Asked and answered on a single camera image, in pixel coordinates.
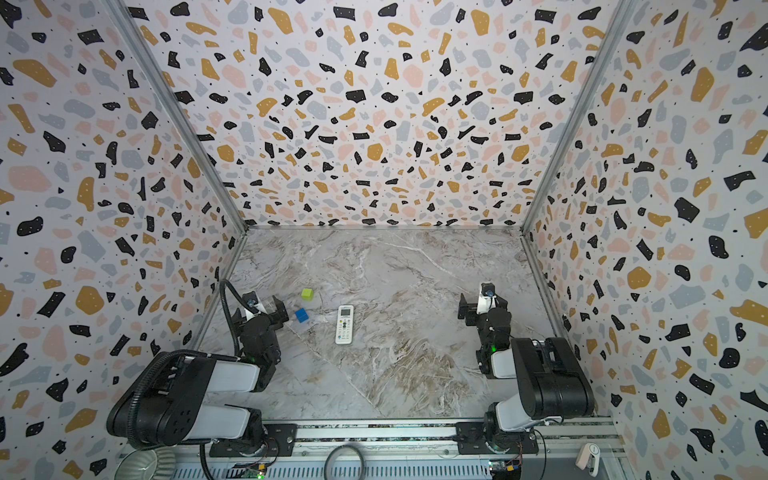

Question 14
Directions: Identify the white remote control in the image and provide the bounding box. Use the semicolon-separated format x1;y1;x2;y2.
334;305;354;345

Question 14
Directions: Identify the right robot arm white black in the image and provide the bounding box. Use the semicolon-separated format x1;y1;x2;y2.
457;283;595;453

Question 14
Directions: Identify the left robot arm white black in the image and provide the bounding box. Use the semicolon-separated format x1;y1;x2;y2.
106;281;289;454

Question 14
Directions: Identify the blue cube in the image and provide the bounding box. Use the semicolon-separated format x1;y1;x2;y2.
295;309;309;323

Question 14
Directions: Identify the white plastic clip device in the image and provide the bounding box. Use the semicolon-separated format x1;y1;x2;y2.
575;442;601;478

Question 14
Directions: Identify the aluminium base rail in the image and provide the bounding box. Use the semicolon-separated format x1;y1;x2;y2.
163;417;635;479

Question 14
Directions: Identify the black cable loop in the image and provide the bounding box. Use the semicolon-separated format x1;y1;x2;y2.
323;442;367;480

